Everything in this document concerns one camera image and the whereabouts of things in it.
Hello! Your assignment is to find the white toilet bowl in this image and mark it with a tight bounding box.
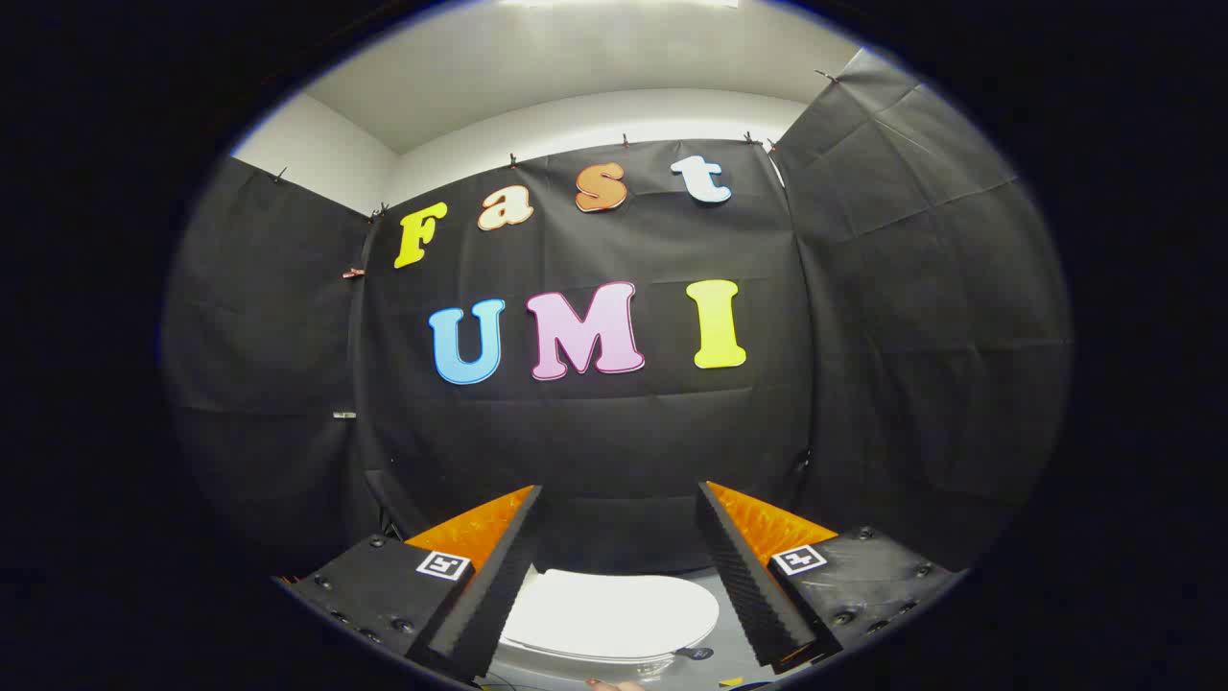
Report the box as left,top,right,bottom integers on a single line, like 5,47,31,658
491,641,684,679

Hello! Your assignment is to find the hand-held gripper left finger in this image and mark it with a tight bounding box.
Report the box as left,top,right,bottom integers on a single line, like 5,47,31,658
273,485,546,684

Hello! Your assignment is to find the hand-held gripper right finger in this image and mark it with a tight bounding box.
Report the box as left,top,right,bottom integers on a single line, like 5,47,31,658
696,480,965,673

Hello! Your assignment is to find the black backdrop cloth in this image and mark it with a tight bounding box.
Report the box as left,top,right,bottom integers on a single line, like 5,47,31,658
161,48,1074,577

